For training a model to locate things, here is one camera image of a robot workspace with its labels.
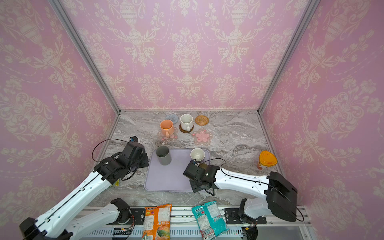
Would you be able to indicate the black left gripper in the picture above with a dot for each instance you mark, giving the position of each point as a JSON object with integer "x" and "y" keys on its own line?
{"x": 145, "y": 158}

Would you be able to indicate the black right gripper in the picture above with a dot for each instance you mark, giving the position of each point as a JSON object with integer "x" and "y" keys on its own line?
{"x": 189, "y": 171}

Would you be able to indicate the lavender mug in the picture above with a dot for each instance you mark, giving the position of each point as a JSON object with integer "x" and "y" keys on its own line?
{"x": 197, "y": 155}

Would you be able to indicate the pink flower silicone coaster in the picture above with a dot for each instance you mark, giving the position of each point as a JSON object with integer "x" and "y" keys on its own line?
{"x": 202, "y": 137}

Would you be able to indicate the grey mug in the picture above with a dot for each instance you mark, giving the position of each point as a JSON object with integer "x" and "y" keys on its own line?
{"x": 164, "y": 156}

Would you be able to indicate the brown wooden round coaster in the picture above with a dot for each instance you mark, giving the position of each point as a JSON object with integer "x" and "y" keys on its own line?
{"x": 184, "y": 131}

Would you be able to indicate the peach orange mug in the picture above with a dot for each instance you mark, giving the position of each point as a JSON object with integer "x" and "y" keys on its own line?
{"x": 167, "y": 127}

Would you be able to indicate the white mug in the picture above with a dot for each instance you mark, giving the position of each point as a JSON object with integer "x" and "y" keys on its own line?
{"x": 187, "y": 122}

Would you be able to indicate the blue woven round coaster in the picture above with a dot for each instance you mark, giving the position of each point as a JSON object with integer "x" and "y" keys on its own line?
{"x": 172, "y": 117}

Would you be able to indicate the beige yellow mug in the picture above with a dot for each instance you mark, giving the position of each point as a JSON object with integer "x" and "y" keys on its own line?
{"x": 203, "y": 166}

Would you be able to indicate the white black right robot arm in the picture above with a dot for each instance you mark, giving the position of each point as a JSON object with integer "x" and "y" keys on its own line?
{"x": 273, "y": 193}

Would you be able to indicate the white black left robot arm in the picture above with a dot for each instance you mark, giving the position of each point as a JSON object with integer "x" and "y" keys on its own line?
{"x": 60, "y": 222}

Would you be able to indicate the woven rattan round coaster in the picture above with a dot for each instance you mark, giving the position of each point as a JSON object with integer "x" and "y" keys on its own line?
{"x": 202, "y": 120}

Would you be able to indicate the lavender silicone tray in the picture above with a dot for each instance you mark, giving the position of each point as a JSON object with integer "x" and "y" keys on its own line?
{"x": 169, "y": 178}

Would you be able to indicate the teal snack bag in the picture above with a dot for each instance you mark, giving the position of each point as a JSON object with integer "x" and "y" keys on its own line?
{"x": 210, "y": 220}

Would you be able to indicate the orange snack bag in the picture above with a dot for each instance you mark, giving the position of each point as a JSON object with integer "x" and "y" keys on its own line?
{"x": 157, "y": 223}

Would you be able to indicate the aluminium front rail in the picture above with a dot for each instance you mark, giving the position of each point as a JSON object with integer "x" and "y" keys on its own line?
{"x": 183, "y": 217}

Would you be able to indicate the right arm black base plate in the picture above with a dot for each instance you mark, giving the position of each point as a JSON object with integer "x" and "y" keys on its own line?
{"x": 235, "y": 216}

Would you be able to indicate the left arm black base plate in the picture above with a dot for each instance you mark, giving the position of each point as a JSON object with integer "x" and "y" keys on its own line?
{"x": 138, "y": 215}

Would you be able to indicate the aluminium frame post left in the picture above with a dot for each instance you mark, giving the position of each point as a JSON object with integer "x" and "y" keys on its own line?
{"x": 74, "y": 34}

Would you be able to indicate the aluminium frame post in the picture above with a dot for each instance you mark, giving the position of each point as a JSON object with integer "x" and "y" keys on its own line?
{"x": 74, "y": 34}
{"x": 296, "y": 37}

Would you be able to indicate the aluminium frame post right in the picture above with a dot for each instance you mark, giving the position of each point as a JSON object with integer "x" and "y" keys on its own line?
{"x": 296, "y": 37}

